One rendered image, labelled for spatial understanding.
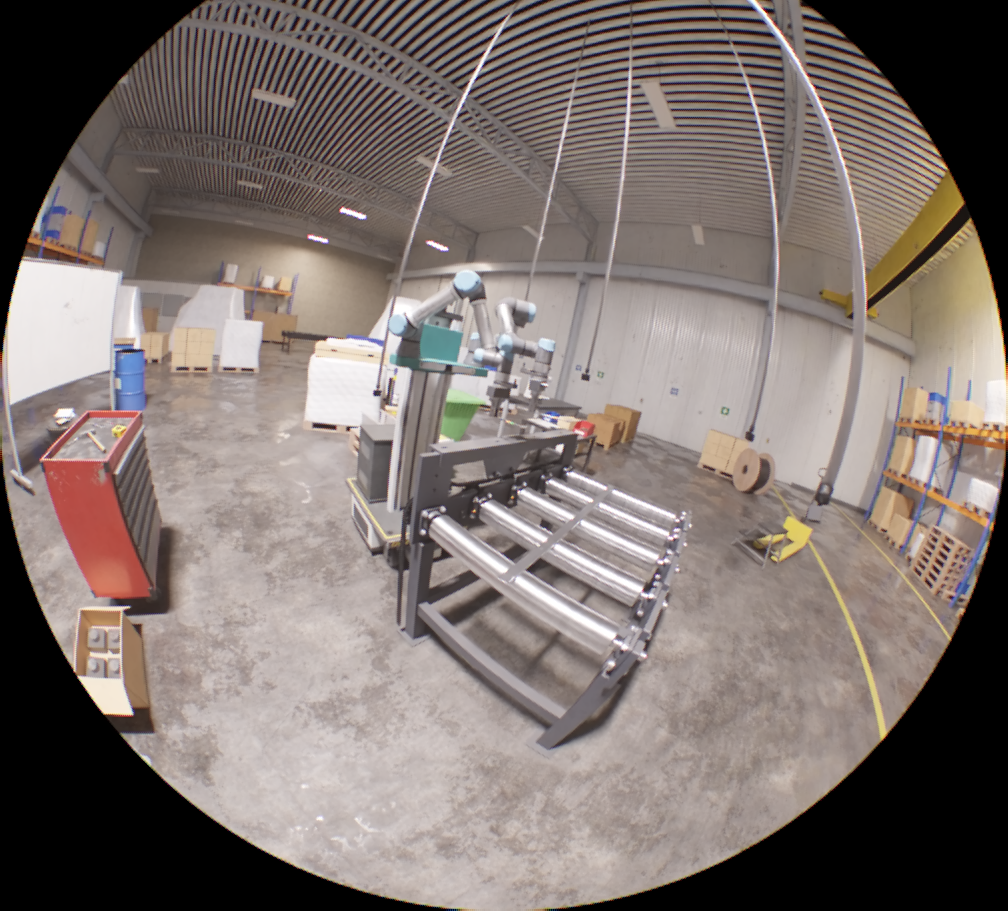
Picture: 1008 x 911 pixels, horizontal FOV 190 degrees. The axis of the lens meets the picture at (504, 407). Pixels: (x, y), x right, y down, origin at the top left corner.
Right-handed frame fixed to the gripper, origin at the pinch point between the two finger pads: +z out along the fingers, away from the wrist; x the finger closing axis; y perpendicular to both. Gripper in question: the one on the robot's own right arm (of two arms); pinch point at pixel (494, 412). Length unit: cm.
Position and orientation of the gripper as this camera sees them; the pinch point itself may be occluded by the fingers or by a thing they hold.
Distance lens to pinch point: 151.2
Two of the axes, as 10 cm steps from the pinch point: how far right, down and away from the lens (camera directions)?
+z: -2.2, 9.6, 1.7
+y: -7.5, -2.7, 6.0
